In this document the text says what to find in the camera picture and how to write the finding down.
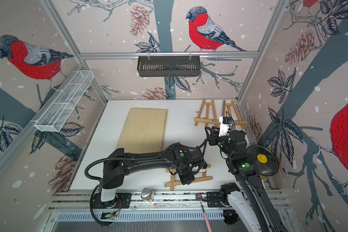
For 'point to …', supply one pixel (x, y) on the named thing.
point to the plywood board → (144, 131)
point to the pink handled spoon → (199, 197)
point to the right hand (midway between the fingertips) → (209, 125)
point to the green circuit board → (107, 215)
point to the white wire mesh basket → (58, 111)
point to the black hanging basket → (168, 67)
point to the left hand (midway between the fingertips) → (191, 180)
